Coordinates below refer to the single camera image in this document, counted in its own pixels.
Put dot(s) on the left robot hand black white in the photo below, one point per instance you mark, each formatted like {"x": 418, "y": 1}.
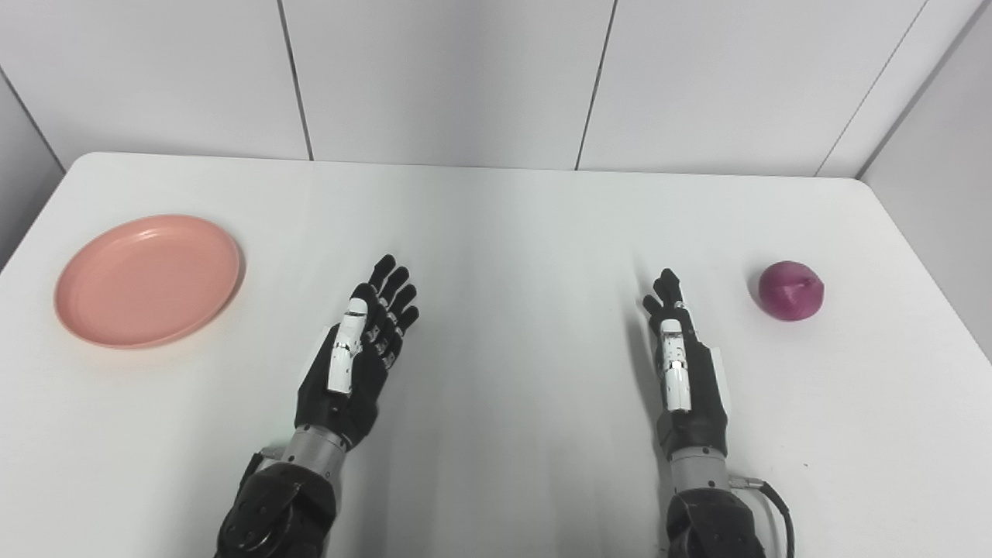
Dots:
{"x": 364, "y": 372}

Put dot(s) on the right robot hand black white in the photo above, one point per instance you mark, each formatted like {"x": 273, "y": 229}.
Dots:
{"x": 690, "y": 372}

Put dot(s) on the purple onion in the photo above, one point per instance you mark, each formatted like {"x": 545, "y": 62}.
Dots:
{"x": 790, "y": 291}

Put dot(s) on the pink plate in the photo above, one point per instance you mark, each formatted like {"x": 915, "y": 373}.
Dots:
{"x": 147, "y": 280}

